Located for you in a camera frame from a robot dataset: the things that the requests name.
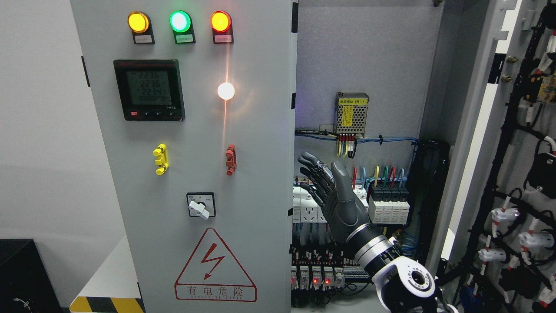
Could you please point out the white rotary selector switch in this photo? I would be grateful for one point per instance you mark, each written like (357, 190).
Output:
(201, 204)

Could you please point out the grey cabinet door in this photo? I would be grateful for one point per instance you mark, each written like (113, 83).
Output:
(486, 52)
(257, 55)

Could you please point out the relay terminal row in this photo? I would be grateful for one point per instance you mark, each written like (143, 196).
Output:
(323, 267)

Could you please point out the yellow terminal post block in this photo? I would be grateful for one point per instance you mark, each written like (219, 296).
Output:
(161, 159)

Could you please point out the green indicator lamp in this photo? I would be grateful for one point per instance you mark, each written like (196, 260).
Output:
(180, 21)

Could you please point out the black digital power meter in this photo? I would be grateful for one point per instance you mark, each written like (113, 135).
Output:
(150, 89)

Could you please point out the yellow indicator lamp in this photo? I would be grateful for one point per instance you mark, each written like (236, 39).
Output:
(138, 22)

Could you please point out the white socket breaker row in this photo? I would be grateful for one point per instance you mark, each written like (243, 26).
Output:
(306, 210)

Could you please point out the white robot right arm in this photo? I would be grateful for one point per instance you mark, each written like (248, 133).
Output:
(403, 285)

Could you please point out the red terminal post block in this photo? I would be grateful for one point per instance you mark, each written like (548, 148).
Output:
(231, 160)

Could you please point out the red indicator lamp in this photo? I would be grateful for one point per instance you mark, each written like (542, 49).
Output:
(220, 21)

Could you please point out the metal mesh power supply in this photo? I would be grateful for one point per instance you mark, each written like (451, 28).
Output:
(351, 113)

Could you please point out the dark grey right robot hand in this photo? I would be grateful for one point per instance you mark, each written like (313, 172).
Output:
(333, 192)

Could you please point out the red electric hazard sticker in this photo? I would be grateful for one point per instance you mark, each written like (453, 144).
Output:
(213, 273)

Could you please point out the black surge protector block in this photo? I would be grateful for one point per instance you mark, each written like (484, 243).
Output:
(388, 204)

